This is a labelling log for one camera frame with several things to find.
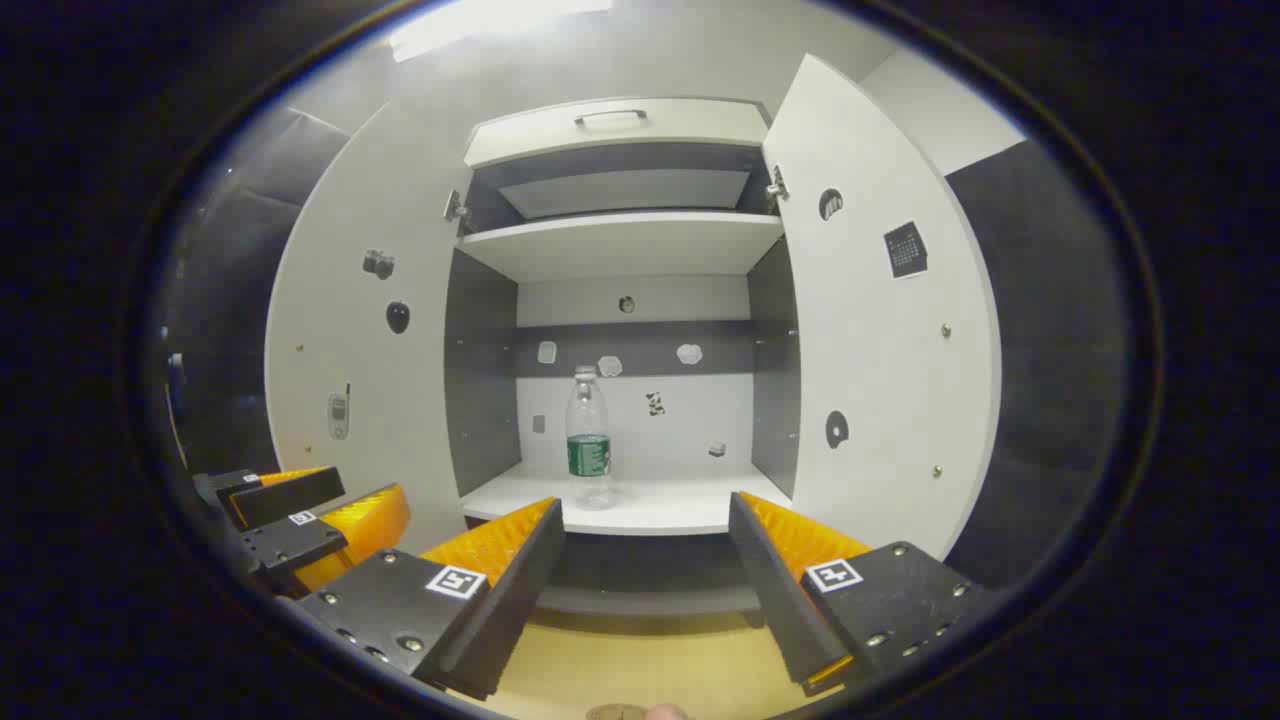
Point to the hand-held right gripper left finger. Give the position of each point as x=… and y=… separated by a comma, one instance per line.
x=520, y=590

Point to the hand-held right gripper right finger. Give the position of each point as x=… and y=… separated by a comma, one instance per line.
x=775, y=600

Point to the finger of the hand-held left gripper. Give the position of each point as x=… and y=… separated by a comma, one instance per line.
x=290, y=545
x=290, y=497

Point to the round brown coaster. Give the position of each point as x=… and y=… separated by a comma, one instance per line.
x=615, y=713

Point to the clear plastic bottle green label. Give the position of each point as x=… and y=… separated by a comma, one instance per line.
x=588, y=430

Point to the white cabinet door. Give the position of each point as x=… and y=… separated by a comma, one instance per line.
x=880, y=340
x=330, y=320

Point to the white cabinet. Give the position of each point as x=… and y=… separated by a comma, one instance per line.
x=640, y=420

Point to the white cabinet shelf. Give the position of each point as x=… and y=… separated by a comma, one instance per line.
x=660, y=505
x=620, y=245

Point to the metal door hinge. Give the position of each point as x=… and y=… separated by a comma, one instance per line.
x=456, y=208
x=777, y=185

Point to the white cabinet drawer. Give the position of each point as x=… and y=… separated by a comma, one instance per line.
x=540, y=140

